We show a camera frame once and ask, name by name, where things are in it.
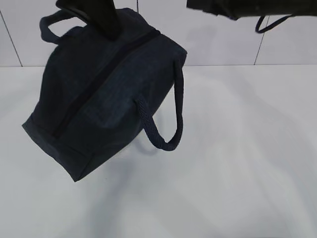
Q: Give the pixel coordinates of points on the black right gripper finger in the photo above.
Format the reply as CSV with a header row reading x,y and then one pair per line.
x,y
208,6

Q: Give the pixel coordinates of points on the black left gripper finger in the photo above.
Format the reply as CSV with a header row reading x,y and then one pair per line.
x,y
100,13

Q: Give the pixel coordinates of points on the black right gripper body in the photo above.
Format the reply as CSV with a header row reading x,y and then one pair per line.
x,y
246,8

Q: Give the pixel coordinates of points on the navy blue fabric lunch bag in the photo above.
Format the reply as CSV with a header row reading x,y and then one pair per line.
x,y
97,95

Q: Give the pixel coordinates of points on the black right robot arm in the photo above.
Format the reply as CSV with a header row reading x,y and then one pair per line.
x,y
261,18

